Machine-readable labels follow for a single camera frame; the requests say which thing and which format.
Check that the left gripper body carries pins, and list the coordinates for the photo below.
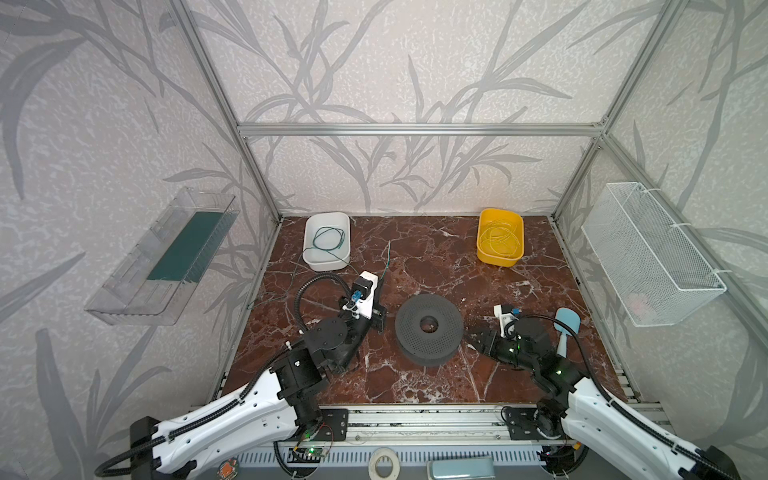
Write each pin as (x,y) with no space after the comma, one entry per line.
(377,315)

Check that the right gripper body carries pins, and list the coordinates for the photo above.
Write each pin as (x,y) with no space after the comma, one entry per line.
(489,343)

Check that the grey perforated spool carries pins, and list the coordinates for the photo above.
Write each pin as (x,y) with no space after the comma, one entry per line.
(429,329)

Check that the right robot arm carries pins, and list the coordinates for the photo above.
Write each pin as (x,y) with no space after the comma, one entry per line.
(576,403)

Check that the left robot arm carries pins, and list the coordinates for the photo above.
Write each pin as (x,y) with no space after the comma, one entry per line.
(290,375)

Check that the light blue spatula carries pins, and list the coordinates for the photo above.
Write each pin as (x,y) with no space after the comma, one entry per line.
(567,324)

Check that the white plastic bin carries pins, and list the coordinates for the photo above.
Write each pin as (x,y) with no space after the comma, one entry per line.
(326,245)

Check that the yellow plastic bin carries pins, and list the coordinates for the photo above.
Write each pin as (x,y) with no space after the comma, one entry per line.
(500,237)

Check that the white tape roll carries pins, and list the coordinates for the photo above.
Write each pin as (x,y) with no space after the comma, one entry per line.
(384,464)

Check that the light blue box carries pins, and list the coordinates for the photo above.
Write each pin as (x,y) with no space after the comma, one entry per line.
(461,469)

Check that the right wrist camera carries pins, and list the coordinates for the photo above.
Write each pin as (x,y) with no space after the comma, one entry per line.
(507,315)

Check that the aluminium mounting rail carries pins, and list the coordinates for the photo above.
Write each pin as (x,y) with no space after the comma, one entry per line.
(420,423)

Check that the white wire basket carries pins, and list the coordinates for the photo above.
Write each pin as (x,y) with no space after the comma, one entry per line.
(657,273)

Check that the clear wall shelf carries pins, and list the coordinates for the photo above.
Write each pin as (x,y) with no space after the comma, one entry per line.
(155,281)

